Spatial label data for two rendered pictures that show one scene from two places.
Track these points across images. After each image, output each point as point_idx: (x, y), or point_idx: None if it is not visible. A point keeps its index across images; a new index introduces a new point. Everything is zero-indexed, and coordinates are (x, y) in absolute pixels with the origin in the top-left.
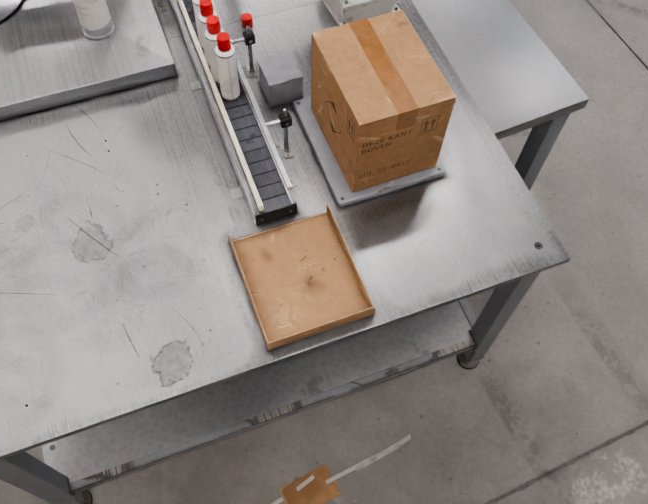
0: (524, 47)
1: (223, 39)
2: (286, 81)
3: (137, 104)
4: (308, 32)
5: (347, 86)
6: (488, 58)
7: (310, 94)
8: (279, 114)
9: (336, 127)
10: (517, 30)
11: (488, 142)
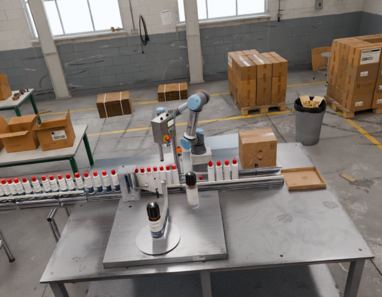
0: (231, 137)
1: (236, 159)
2: None
3: (227, 204)
4: None
5: (263, 140)
6: (233, 142)
7: None
8: (255, 164)
9: (263, 155)
10: (224, 137)
11: None
